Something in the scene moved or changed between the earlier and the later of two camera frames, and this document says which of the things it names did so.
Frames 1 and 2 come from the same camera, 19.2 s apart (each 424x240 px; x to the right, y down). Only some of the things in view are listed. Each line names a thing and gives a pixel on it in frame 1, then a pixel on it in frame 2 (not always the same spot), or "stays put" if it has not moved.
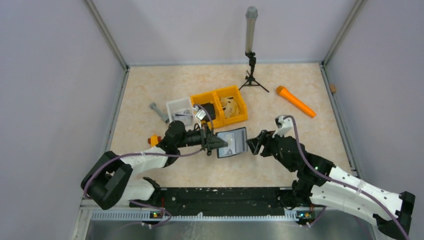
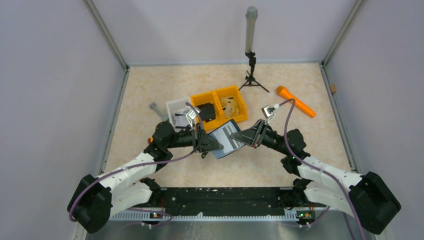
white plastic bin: (181, 110) stays put
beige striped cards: (229, 106) stays put
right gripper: (265, 138) to (252, 136)
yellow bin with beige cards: (233, 107) stays put
